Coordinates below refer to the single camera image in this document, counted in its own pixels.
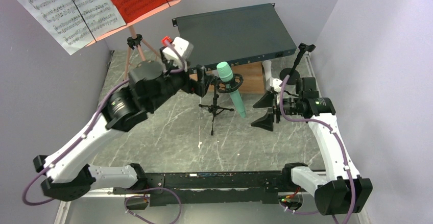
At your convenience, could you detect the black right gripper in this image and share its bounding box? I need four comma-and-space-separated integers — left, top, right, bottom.
251, 90, 302, 131

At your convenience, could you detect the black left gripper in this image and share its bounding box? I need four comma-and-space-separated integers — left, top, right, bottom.
148, 47, 214, 111

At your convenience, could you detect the mint green microphone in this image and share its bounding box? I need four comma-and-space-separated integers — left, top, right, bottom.
216, 62, 247, 118

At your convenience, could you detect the black tripod mic stand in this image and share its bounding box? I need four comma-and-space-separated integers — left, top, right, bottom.
198, 73, 245, 136

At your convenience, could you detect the black round-base mic stand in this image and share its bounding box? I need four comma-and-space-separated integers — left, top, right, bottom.
279, 43, 316, 85

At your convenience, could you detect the white microphone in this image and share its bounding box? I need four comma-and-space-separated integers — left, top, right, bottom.
261, 60, 273, 91

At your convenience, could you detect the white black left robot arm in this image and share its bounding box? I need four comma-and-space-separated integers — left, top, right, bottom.
33, 62, 213, 202

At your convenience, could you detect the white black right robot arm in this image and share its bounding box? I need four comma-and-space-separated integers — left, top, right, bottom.
251, 77, 373, 218

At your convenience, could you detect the wooden board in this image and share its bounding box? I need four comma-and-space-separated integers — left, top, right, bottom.
189, 62, 265, 95

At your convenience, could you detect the pink music stand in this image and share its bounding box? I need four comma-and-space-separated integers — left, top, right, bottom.
88, 0, 181, 79

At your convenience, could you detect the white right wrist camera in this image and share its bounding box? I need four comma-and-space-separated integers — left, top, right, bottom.
266, 77, 283, 93

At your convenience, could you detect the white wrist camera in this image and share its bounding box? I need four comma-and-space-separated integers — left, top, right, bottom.
161, 36, 194, 70
266, 77, 283, 93

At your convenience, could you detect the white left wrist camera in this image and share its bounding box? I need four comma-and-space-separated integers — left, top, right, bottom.
161, 36, 194, 70

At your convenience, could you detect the dark rack-mount audio unit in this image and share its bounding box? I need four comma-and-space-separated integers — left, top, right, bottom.
172, 3, 297, 70

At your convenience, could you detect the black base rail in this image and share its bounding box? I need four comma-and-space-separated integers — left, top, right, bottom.
113, 170, 303, 207

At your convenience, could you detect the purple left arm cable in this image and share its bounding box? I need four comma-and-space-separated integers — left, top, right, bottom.
21, 41, 188, 206

